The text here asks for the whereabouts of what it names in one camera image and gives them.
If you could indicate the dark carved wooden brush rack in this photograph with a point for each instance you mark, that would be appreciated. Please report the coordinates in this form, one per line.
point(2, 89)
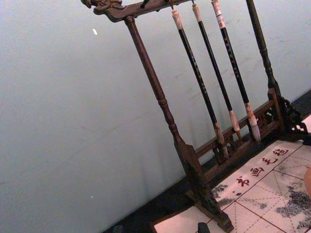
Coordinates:
point(148, 70)

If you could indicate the black brush with mottled tip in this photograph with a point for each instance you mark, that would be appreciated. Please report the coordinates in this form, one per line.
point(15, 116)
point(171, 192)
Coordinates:
point(194, 65)

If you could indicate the black brush with brown tip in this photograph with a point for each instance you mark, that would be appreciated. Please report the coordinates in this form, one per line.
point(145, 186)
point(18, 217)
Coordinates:
point(215, 65)

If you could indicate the small black block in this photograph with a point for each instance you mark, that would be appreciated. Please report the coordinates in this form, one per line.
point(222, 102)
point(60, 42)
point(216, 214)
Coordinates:
point(202, 228)

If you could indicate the white felt mat with grid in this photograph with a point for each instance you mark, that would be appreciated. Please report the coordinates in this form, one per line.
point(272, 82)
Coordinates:
point(267, 194)

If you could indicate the pale orange round object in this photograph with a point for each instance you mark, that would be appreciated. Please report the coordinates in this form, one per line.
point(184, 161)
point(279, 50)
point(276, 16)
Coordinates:
point(308, 180)

